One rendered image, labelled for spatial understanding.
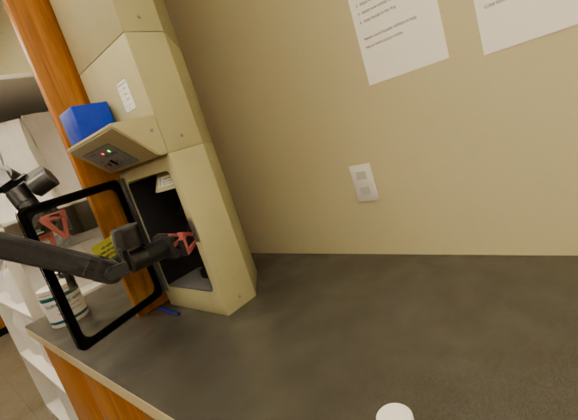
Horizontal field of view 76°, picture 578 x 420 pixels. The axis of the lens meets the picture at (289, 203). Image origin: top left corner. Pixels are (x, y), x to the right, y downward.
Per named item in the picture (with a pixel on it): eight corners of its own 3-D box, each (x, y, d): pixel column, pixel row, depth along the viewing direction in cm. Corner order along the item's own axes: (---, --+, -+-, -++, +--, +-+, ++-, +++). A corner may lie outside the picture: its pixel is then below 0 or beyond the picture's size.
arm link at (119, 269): (101, 275, 99) (107, 282, 92) (86, 236, 97) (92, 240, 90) (144, 258, 106) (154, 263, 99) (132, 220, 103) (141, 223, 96)
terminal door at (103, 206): (163, 293, 122) (117, 178, 114) (81, 354, 96) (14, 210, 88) (162, 293, 122) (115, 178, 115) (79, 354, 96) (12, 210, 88)
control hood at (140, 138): (117, 171, 116) (105, 140, 114) (169, 152, 94) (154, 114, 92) (79, 182, 108) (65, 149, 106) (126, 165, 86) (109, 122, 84)
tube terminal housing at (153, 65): (225, 269, 142) (152, 68, 128) (285, 273, 120) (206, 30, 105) (170, 304, 125) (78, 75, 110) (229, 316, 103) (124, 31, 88)
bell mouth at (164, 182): (192, 178, 124) (187, 163, 123) (224, 170, 112) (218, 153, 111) (145, 195, 112) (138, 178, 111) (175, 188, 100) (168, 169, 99)
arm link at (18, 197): (11, 196, 107) (-2, 193, 101) (33, 182, 108) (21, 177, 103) (26, 214, 107) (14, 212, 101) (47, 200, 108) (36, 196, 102)
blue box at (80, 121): (106, 139, 112) (94, 109, 110) (119, 132, 105) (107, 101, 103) (71, 147, 105) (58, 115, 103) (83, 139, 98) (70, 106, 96)
